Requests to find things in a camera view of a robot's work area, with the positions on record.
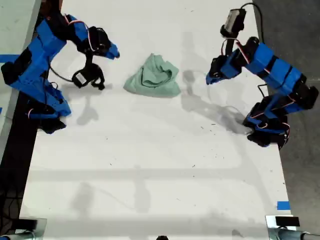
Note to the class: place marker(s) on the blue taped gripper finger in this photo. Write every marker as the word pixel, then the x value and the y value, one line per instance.
pixel 210 76
pixel 111 55
pixel 213 81
pixel 113 49

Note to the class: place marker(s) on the pale green T-shirt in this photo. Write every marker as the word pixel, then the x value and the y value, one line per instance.
pixel 155 80

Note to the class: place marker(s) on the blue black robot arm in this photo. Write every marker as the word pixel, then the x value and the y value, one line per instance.
pixel 37 57
pixel 275 65

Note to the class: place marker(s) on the grey side table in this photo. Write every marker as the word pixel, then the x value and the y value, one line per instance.
pixel 15 30

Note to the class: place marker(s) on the long blue tape strip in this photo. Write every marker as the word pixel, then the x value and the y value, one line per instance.
pixel 8 57

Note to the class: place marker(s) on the short blue tape strip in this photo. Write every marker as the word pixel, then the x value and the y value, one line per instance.
pixel 283 205

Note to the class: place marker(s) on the small black box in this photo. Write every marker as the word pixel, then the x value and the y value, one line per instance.
pixel 287 221

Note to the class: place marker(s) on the black camera stalk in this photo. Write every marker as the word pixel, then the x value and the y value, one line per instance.
pixel 228 46
pixel 96 73

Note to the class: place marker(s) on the black camera box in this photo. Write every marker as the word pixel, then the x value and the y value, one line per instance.
pixel 80 79
pixel 233 22

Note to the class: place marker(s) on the metal corner bracket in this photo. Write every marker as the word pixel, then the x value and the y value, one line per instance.
pixel 271 228
pixel 35 228

